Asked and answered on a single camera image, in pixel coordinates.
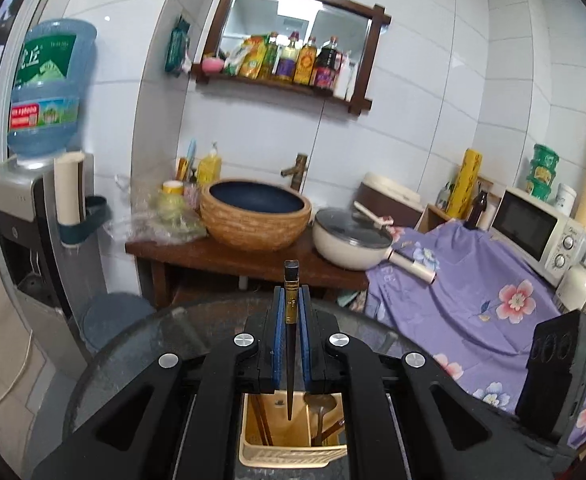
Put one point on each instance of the blue round stool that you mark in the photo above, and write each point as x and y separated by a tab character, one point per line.
115	320

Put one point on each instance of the purple floral cloth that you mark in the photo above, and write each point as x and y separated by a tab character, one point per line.
463	290

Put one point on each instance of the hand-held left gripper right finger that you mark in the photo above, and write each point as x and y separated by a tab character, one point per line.
305	360

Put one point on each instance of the pink small bottle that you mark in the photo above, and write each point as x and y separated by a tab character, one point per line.
192	195

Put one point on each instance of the grey water dispenser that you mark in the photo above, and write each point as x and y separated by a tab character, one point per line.
15	200

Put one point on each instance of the wooden framed mirror shelf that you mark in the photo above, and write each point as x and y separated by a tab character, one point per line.
373	55

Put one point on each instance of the blue water jug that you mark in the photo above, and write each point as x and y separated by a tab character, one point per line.
48	90

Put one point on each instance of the dark soy sauce bottle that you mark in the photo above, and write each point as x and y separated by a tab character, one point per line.
325	67

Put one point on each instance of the yellow label sauce bottle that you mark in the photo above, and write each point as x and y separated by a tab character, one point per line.
304	65

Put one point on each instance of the cream cooking pot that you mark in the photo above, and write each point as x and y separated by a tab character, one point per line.
348	257

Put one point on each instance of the blue brush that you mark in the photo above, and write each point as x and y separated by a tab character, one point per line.
191	152

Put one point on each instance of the white microwave oven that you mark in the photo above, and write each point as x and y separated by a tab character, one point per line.
523	225

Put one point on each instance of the pink round container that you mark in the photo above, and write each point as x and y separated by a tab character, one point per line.
213	65

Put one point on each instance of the white jar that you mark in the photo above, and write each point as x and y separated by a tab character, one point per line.
565	199

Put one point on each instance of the brown wooden chopstick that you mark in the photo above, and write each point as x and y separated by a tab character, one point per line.
334	430
258	420
267	430

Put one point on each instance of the white spatula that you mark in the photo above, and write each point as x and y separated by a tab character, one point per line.
373	214

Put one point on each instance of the cream plastic utensil holder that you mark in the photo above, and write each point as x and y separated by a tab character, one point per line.
283	455

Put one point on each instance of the clear plastic bag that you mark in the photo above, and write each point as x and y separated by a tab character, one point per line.
165	225

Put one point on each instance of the purple label bottle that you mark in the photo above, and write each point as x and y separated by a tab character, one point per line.
286	62

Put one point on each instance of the metal spoon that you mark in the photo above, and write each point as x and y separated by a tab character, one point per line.
320	402

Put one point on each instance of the yellow cup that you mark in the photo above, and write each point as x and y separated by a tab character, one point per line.
173	187

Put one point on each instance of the dark wooden counter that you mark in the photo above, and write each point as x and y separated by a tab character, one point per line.
243	265

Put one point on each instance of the green packet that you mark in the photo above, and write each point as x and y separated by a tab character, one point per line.
177	45

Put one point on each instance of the white pump bottle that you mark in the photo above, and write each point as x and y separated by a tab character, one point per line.
344	77

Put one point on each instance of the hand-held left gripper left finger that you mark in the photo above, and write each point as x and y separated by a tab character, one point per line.
278	360

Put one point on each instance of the brown glass bottle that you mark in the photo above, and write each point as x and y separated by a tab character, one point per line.
476	212

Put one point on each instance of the wooden box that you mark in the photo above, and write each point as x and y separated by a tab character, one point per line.
433	217

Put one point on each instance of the yellow dish soap bottle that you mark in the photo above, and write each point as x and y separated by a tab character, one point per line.
209	170

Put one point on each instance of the bronze faucet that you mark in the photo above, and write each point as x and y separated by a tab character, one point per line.
297	172

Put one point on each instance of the round glass table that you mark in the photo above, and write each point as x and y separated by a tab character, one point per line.
183	325

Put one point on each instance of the yellow wrap roll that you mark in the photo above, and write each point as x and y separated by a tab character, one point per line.
463	185

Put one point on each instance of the white electric kettle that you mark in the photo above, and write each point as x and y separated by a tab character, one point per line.
573	290

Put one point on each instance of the glass pot lid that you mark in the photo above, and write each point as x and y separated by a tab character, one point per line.
345	227

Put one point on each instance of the stack of paper cups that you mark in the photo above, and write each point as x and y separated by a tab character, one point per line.
69	185

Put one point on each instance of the black chopstick with amber band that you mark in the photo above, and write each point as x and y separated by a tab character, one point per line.
291	305

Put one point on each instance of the brown and white rice cooker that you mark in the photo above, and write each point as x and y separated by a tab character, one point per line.
385	195

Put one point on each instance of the woven-look basin sink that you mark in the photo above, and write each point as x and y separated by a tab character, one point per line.
255	225

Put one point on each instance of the green oil bottle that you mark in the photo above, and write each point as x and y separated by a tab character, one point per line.
269	60

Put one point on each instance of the teal cup holder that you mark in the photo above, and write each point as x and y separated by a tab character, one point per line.
90	225

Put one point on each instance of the stack of green tubs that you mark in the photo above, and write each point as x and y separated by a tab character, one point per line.
542	170

